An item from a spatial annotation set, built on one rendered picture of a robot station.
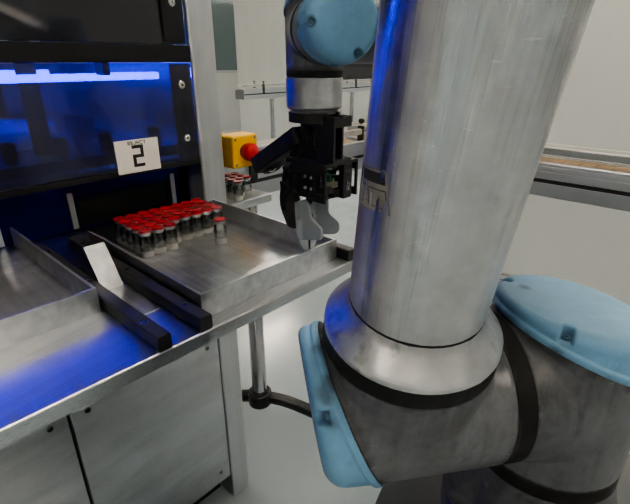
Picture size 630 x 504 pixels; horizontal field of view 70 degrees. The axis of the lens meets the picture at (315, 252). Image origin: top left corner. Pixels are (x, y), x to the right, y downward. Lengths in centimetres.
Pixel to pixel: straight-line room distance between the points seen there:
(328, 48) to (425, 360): 32
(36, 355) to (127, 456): 62
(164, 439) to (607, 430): 100
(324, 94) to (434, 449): 44
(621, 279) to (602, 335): 171
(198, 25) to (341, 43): 54
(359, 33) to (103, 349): 44
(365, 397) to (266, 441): 139
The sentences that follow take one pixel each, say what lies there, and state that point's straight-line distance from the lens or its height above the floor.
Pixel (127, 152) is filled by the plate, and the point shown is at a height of 103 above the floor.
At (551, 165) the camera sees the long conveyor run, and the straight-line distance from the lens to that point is 136.
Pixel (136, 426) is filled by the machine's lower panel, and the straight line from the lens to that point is 115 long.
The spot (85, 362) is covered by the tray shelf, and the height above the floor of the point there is 88.
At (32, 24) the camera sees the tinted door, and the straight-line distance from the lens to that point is 87.
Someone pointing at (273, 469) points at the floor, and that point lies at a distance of 158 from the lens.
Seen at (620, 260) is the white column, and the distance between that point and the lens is 204.
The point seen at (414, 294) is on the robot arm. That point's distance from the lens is 24.
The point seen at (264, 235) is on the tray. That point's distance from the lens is 85.
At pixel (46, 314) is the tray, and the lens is 64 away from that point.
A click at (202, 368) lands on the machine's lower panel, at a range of 118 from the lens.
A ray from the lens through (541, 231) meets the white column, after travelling 207.
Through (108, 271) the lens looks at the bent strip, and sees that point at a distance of 72.
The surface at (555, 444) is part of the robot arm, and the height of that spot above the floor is 94.
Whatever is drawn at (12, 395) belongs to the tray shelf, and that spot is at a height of 88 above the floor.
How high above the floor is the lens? 118
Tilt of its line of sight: 23 degrees down
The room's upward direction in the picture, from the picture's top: straight up
